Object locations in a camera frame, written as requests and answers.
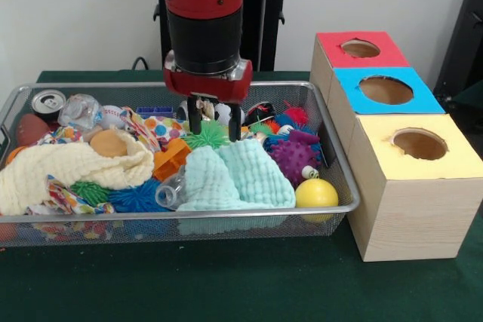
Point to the silver topped drink can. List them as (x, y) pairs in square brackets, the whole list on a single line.
[(48, 101)]

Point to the yellow smooth ball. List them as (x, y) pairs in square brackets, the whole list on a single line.
[(316, 194)]

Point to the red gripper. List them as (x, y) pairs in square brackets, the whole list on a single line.
[(207, 88)]

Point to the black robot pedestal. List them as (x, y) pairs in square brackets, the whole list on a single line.
[(264, 16)]

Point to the black and white soccer ball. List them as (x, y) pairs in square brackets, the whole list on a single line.
[(222, 112)]

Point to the cream yellow cloth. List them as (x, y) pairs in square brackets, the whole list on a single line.
[(56, 163)]

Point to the purple spiky ball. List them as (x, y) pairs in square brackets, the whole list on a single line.
[(294, 156)]

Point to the shallow metal mesh bin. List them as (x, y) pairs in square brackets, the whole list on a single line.
[(283, 90)]

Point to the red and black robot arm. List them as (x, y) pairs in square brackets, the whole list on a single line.
[(203, 9)]

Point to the black chair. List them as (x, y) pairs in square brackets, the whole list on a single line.
[(466, 35)]

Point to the wooden box with three holes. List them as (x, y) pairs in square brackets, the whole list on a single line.
[(411, 205)]

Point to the dark green table cloth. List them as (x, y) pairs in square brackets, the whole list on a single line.
[(226, 284)]

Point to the tan foam ball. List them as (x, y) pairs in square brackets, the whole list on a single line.
[(109, 143)]

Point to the orange plastic block toy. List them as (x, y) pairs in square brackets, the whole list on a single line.
[(168, 161)]

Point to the mint green cloth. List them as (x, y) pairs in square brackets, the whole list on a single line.
[(234, 182)]

